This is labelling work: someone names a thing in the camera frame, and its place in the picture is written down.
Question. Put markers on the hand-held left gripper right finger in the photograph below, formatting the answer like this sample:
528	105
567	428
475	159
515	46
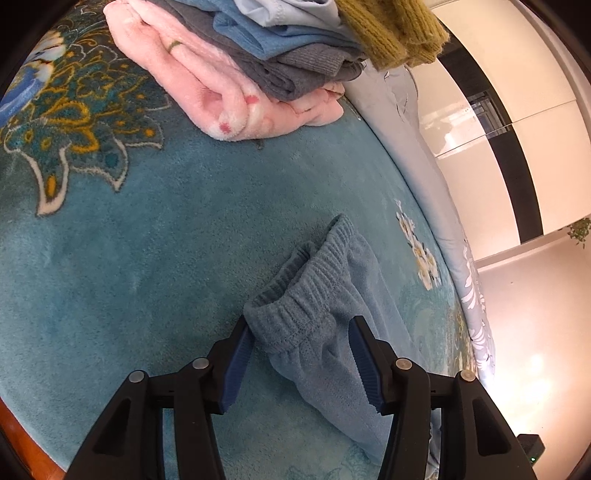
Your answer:
367	364

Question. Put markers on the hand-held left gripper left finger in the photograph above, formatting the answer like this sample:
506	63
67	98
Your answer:
235	369

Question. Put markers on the grey-blue fleece pants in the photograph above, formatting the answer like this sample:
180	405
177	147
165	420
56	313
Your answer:
323	314

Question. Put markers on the teal floral blanket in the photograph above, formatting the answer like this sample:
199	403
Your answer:
152	240

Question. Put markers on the small black device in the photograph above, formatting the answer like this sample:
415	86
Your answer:
531	446

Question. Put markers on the grey patterned bed sheet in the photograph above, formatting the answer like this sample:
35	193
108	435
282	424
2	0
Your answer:
429	184

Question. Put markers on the pink fleece garment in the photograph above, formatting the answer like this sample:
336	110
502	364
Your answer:
221	87

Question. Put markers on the white wardrobe with black strip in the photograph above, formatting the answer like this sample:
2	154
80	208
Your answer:
508	115

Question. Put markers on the grey knit garment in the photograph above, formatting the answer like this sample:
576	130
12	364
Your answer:
295	64

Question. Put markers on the mustard knit sweater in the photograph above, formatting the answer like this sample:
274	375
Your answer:
392	27

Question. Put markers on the light blue folded garment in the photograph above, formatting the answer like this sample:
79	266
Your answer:
286	11

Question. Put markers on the wooden bed frame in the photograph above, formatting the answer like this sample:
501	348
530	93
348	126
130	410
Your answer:
27	438

